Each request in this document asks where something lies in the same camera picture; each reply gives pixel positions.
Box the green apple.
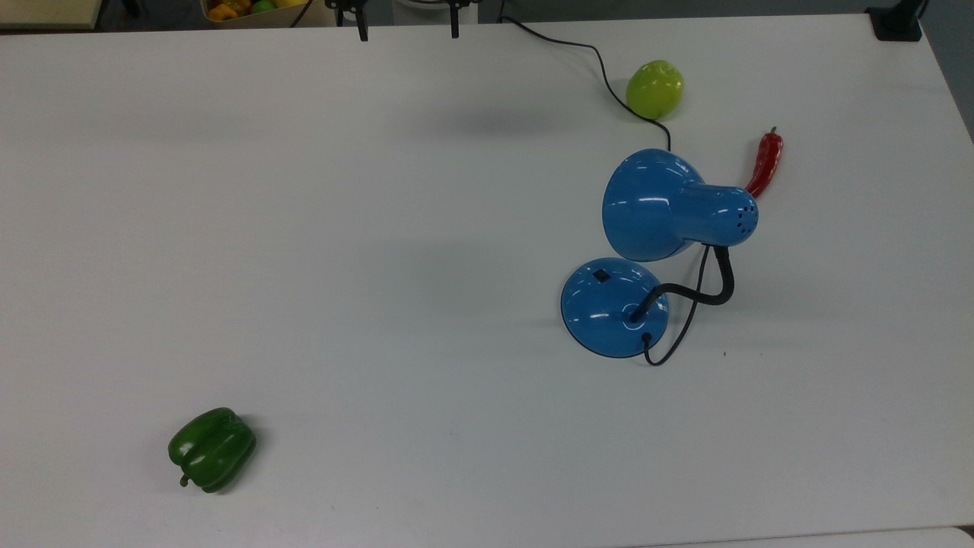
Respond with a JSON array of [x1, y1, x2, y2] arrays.
[[625, 60, 685, 121]]

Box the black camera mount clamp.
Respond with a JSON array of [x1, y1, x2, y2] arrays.
[[866, 0, 928, 43]]

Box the red chili pepper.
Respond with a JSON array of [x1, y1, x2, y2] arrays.
[[744, 126, 785, 200]]

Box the beige side table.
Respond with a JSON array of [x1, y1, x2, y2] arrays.
[[0, 0, 104, 31]]

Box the black lamp power cable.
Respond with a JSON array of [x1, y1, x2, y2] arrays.
[[498, 14, 712, 368]]

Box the black Franka gripper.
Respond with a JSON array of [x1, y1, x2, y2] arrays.
[[326, 0, 482, 43]]

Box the cardboard box of toy food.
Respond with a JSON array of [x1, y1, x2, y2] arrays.
[[199, 0, 339, 30]]

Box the blue gooseneck desk lamp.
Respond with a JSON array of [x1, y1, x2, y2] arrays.
[[561, 148, 759, 359]]

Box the green bell pepper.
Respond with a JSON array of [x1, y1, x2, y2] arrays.
[[167, 407, 257, 494]]

